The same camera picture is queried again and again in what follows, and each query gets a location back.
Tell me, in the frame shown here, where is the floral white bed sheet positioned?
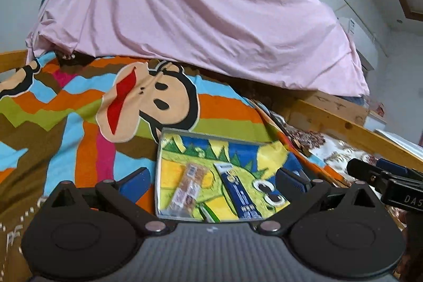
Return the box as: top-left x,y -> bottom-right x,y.
284,124 -> 378,183

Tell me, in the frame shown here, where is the blue snack packet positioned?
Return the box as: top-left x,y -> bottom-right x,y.
214,163 -> 262,220

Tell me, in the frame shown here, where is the brown nut snack bar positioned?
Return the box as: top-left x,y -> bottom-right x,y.
166,163 -> 209,218

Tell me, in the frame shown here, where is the grey tray with dinosaur print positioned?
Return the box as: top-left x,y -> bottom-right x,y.
155,129 -> 303,222

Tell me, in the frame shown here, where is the green thin snack packet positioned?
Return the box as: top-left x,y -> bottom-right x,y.
199,202 -> 221,223

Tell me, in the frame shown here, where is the colourful monkey cartoon blanket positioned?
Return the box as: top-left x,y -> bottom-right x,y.
0,50 -> 348,282

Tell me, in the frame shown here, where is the pink draped sheet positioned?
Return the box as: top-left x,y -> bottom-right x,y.
26,0 -> 369,97

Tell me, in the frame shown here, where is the wooden bed frame rail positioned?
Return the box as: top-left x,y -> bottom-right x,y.
285,90 -> 422,171

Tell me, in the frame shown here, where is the white wall air conditioner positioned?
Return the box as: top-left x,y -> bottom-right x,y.
338,17 -> 379,71

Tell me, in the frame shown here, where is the wooden headboard rail left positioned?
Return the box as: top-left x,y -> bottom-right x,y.
0,49 -> 27,73

